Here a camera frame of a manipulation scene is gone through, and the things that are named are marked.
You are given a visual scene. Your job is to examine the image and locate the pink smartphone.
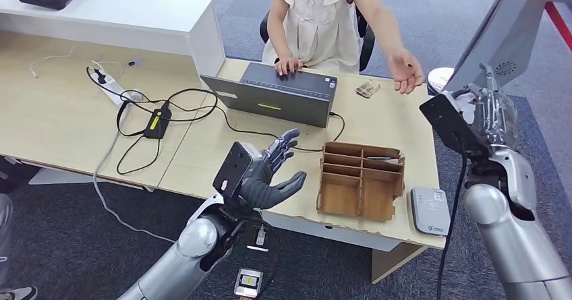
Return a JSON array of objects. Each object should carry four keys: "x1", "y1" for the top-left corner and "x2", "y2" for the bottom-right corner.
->
[{"x1": 355, "y1": 80, "x2": 381, "y2": 98}]

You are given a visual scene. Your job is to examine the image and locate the grey kiosk monitor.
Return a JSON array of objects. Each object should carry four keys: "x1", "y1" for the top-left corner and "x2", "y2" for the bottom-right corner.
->
[{"x1": 442, "y1": 0, "x2": 572, "y2": 94}]

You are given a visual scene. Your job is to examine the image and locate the white counter shelf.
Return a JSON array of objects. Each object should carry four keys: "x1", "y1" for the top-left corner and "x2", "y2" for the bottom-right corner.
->
[{"x1": 0, "y1": 0, "x2": 227, "y2": 78}]

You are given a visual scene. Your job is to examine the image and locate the black right camera cable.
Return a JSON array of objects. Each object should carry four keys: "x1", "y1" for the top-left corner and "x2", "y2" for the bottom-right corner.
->
[{"x1": 435, "y1": 151, "x2": 468, "y2": 300}]

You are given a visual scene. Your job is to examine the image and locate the wooden compartment organizer box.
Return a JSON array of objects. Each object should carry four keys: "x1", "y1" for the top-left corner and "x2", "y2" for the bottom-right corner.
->
[{"x1": 316, "y1": 142, "x2": 407, "y2": 223}]

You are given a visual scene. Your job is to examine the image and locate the white hanging cable connector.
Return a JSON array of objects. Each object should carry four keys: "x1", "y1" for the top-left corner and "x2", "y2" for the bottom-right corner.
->
[{"x1": 246, "y1": 226, "x2": 270, "y2": 253}]

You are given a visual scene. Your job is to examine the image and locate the white power strip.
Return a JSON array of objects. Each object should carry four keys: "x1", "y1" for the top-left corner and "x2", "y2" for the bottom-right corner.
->
[{"x1": 88, "y1": 65, "x2": 144, "y2": 108}]

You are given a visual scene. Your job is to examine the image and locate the black camera cable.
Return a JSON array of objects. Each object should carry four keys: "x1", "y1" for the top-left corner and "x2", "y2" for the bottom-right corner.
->
[
  {"x1": 435, "y1": 151, "x2": 468, "y2": 300},
  {"x1": 250, "y1": 208, "x2": 283, "y2": 297}
]

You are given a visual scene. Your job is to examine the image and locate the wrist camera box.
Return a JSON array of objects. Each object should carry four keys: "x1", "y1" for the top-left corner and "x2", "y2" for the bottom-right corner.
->
[
  {"x1": 419, "y1": 91, "x2": 490, "y2": 157},
  {"x1": 212, "y1": 140, "x2": 263, "y2": 201}
]

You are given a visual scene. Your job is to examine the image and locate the thick grey power strip cable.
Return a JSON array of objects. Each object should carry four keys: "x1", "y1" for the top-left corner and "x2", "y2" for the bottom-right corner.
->
[{"x1": 92, "y1": 102, "x2": 176, "y2": 244}]

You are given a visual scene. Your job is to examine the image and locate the person's left hand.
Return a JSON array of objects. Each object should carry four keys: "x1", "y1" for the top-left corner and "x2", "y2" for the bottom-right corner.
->
[{"x1": 387, "y1": 49, "x2": 424, "y2": 96}]

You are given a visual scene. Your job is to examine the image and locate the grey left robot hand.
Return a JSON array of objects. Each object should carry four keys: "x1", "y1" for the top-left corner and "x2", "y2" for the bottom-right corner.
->
[{"x1": 239, "y1": 128, "x2": 308, "y2": 211}]

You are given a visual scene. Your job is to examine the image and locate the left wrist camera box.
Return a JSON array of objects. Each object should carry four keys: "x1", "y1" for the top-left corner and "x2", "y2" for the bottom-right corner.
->
[{"x1": 212, "y1": 140, "x2": 263, "y2": 201}]

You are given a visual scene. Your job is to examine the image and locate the black mains cable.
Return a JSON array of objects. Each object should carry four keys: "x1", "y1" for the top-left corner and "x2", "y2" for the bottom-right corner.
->
[{"x1": 86, "y1": 67, "x2": 171, "y2": 176}]

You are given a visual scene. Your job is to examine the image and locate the person's right hand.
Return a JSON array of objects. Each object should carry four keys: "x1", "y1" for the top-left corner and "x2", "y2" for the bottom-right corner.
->
[{"x1": 274, "y1": 57, "x2": 305, "y2": 78}]

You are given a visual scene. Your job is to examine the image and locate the white card reader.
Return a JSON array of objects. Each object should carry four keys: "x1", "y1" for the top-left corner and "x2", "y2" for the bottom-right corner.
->
[{"x1": 410, "y1": 187, "x2": 451, "y2": 237}]

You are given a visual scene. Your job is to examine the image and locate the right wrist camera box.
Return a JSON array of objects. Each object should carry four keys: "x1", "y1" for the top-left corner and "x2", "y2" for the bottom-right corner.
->
[{"x1": 419, "y1": 91, "x2": 490, "y2": 157}]

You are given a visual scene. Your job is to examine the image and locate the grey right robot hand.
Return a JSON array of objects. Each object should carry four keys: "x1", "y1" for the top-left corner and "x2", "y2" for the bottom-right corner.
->
[{"x1": 455, "y1": 63, "x2": 521, "y2": 152}]

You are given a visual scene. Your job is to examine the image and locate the black left camera cable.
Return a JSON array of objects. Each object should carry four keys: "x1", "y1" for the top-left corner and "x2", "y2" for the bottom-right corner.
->
[{"x1": 250, "y1": 208, "x2": 283, "y2": 297}]

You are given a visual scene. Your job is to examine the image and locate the black laptop charger cable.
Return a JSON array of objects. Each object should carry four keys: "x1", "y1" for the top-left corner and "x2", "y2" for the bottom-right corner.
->
[{"x1": 147, "y1": 88, "x2": 346, "y2": 153}]

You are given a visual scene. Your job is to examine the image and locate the red pole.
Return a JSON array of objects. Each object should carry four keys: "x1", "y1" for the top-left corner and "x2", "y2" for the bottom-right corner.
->
[{"x1": 544, "y1": 1, "x2": 572, "y2": 51}]

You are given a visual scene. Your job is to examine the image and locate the black power adapter yellow label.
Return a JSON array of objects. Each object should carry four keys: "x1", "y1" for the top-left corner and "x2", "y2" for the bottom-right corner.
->
[{"x1": 142, "y1": 104, "x2": 173, "y2": 140}]

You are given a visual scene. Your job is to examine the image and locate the small floor device yellow label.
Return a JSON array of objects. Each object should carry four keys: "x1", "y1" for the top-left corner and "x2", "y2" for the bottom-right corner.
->
[{"x1": 234, "y1": 268, "x2": 264, "y2": 300}]

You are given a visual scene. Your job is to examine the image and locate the person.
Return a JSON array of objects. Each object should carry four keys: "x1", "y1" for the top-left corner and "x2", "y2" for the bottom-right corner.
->
[{"x1": 261, "y1": 0, "x2": 424, "y2": 96}]

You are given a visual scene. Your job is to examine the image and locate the dark grey laptop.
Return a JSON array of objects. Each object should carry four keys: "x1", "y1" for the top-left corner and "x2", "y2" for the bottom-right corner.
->
[{"x1": 200, "y1": 62, "x2": 339, "y2": 129}]

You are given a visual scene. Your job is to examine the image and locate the bystander's leg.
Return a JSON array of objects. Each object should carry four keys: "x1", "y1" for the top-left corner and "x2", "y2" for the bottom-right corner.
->
[{"x1": 0, "y1": 193, "x2": 39, "y2": 300}]

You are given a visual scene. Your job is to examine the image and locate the thin white cable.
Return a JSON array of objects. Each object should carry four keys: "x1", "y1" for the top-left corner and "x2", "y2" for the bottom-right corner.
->
[
  {"x1": 90, "y1": 59, "x2": 124, "y2": 80},
  {"x1": 28, "y1": 47, "x2": 75, "y2": 79}
]

